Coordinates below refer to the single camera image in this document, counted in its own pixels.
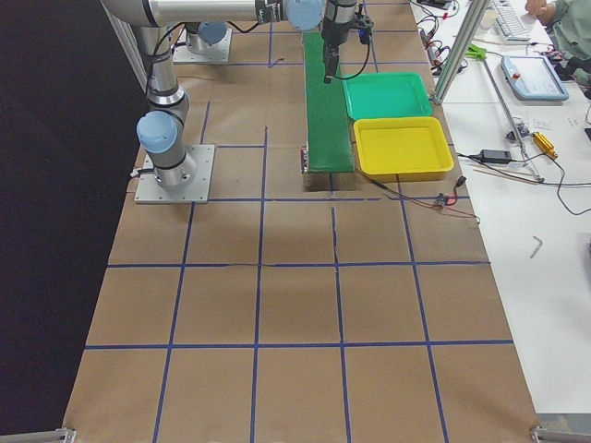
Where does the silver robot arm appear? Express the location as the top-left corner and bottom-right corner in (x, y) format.
(103, 1), (373, 203)
(185, 21), (227, 54)

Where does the red wire controller board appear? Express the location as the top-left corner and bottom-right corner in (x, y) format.
(368, 174), (479, 221)

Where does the green handled reach grabber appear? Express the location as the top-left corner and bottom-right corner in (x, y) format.
(465, 42), (546, 183)

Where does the silver allen key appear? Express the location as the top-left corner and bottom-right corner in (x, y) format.
(530, 235), (544, 258)

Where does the white keyboard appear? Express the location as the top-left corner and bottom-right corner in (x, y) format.
(488, 0), (531, 44)

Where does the person in green shirt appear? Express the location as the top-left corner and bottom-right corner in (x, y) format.
(525, 0), (590, 88)

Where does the teach pendant tablet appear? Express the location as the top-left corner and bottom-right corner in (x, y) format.
(501, 55), (570, 102)

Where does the black power adapter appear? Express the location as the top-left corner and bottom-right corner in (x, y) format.
(480, 150), (513, 164)

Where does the aluminium frame post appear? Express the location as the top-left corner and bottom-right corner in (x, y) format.
(432, 0), (489, 104)

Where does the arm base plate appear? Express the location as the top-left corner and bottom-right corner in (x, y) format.
(135, 144), (216, 204)
(173, 29), (232, 65)

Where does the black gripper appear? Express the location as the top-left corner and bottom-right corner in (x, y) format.
(321, 0), (372, 84)

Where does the green plastic tray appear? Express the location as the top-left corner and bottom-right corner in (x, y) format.
(344, 72), (432, 120)

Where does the green conveyor belt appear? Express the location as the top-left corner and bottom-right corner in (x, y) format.
(303, 31), (355, 174)

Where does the yellow plastic tray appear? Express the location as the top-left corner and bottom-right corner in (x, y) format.
(354, 116), (454, 181)

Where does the gold aluminium resistor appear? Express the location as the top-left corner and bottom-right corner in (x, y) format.
(532, 132), (558, 159)

